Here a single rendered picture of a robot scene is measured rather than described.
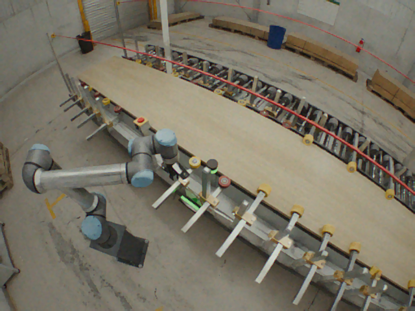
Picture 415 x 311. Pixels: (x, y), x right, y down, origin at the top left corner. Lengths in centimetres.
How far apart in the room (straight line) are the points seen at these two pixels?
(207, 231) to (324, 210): 119
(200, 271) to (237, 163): 115
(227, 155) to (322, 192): 75
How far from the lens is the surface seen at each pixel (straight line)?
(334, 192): 151
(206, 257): 198
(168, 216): 211
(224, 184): 121
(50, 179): 90
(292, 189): 133
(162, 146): 83
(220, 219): 134
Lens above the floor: 197
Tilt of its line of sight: 53 degrees down
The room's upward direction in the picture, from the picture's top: 2 degrees clockwise
